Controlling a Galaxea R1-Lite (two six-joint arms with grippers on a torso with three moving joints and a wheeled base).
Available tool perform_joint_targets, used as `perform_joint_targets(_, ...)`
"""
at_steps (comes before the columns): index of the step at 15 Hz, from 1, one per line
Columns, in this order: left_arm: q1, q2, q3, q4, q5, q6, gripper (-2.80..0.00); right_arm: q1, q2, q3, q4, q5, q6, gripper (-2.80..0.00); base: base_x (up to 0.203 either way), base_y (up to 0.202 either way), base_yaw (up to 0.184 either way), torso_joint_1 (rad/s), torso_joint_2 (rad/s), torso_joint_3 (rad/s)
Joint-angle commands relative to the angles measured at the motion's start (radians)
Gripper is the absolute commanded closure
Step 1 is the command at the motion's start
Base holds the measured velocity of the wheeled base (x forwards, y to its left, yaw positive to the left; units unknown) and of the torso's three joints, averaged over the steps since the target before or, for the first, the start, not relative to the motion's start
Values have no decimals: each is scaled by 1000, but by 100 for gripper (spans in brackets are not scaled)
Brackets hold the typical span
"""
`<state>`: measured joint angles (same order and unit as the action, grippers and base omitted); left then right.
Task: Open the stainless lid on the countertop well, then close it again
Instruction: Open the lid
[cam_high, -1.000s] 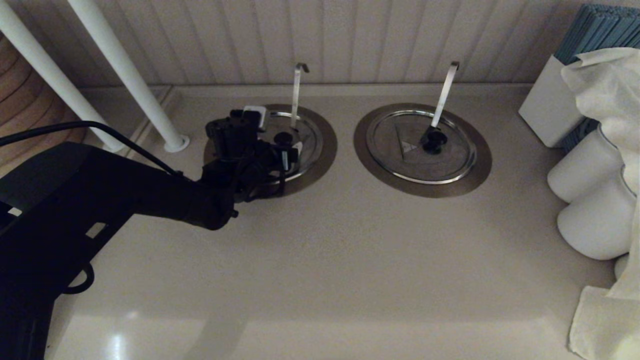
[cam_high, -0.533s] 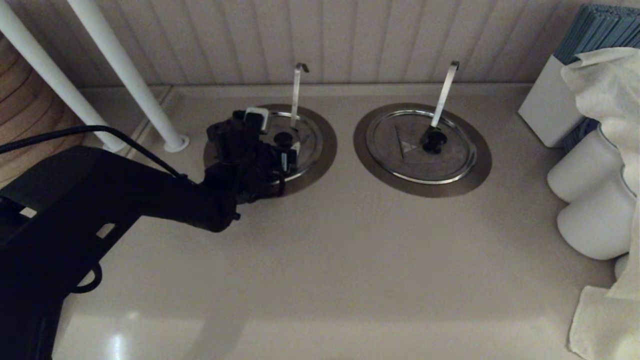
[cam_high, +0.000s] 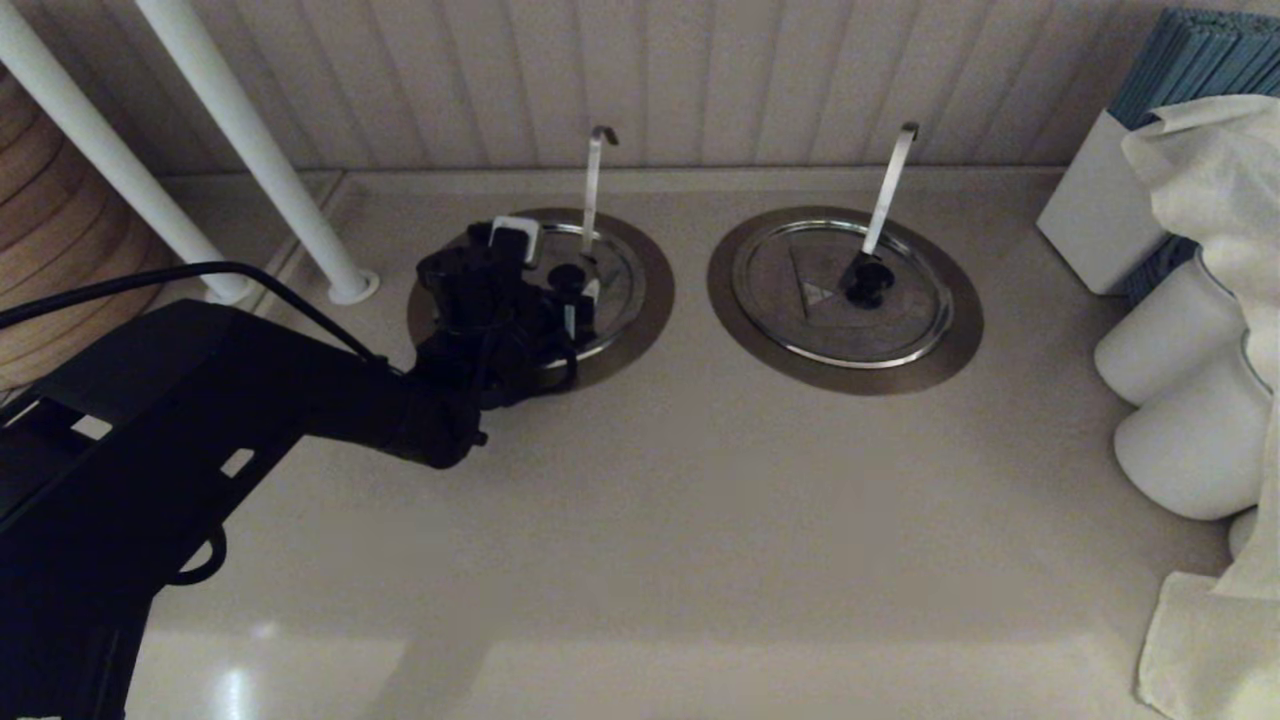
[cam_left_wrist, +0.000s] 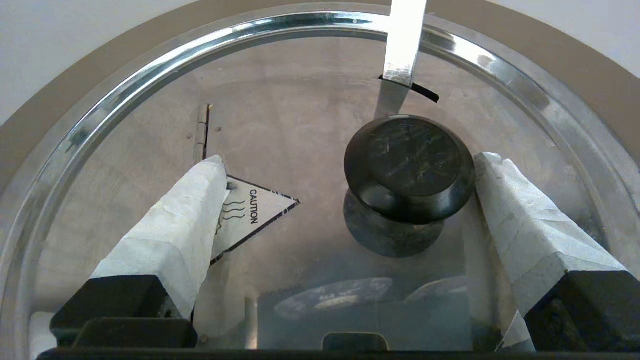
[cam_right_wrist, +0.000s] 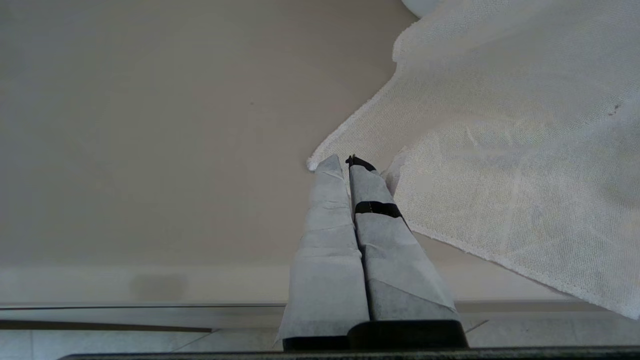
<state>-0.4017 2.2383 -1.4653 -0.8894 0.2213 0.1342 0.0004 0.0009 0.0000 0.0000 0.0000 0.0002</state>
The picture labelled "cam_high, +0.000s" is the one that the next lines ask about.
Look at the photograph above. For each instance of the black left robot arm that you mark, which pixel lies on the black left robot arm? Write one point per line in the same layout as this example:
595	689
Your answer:
150	430

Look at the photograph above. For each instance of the white metal support pole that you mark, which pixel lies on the white metal support pole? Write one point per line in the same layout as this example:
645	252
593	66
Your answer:
90	130
240	120

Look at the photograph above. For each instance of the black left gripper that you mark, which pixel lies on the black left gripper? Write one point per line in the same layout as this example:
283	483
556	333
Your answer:
490	320

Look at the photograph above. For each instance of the hinged steel lid black knob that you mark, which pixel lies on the hinged steel lid black knob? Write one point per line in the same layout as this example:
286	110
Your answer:
790	320
620	288

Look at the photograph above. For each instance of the white cylindrical container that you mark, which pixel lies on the white cylindrical container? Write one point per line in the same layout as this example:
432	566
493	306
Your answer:
1165	340
1195	450
1241	532

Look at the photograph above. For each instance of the white woven cloth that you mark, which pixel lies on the white woven cloth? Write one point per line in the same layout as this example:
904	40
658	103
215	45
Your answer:
1210	170

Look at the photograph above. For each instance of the white box holder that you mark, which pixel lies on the white box holder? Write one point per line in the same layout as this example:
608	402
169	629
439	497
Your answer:
1100	210

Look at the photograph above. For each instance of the stacked wooden steamer baskets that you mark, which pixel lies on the stacked wooden steamer baskets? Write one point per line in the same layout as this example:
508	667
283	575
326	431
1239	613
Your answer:
50	230

